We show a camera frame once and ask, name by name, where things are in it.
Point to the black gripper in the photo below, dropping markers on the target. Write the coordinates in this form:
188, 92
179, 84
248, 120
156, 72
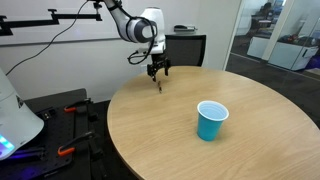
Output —
159, 60

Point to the orange and black pen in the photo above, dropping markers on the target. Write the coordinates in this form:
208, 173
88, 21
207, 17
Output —
159, 86

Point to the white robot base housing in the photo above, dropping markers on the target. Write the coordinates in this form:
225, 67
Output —
16, 116

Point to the blue plastic cup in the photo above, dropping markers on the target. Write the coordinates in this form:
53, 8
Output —
210, 125

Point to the black mesh office chair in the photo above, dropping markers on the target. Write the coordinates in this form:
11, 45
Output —
186, 50

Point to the small dark grey device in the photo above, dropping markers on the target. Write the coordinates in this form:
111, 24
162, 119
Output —
184, 28

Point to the black perforated mounting board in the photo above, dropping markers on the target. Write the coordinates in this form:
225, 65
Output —
56, 133

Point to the white office cabinet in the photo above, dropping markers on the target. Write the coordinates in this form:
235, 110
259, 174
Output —
290, 55

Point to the white wall outlet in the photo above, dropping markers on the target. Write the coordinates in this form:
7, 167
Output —
144, 67

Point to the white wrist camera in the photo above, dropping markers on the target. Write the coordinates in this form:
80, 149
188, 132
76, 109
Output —
141, 52

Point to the small black bracket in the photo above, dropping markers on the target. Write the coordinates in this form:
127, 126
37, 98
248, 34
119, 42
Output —
50, 112

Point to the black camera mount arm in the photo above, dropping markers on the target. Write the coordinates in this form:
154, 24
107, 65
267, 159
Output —
33, 22

